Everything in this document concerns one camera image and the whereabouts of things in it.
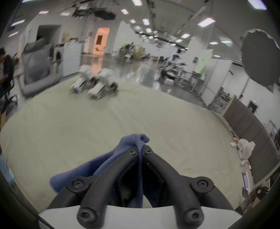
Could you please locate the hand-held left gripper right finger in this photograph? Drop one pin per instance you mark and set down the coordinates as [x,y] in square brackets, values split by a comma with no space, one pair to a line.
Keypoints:
[168,173]

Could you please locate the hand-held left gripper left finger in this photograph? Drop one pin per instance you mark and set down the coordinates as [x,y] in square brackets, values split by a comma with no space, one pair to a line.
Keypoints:
[111,173]

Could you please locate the dark blue shirt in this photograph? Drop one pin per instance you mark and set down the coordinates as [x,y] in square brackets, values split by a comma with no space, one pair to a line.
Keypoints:
[128,143]

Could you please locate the bed with beige sheet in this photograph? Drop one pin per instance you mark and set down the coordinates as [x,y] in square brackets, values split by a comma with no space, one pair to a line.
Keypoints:
[82,127]

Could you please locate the white plush toy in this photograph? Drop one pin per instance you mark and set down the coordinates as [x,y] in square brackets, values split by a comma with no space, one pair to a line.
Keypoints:
[246,148]

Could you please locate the spare white hand-held gripper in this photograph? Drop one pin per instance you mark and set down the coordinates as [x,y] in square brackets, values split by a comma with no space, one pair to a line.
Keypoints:
[82,79]
[101,85]

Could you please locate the grey padded headboard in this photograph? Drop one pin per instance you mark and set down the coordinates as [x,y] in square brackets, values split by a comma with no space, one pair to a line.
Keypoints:
[252,132]

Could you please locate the white washing machine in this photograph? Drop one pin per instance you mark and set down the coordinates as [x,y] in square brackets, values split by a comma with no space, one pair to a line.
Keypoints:
[71,58]

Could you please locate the green potted plants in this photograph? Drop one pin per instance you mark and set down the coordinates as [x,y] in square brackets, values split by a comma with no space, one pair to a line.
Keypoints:
[132,52]

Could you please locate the grey sofa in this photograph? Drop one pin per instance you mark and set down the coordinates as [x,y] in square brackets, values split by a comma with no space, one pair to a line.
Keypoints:
[35,63]

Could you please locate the dark octagonal studio lamp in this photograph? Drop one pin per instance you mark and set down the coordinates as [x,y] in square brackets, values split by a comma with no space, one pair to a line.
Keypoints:
[261,56]

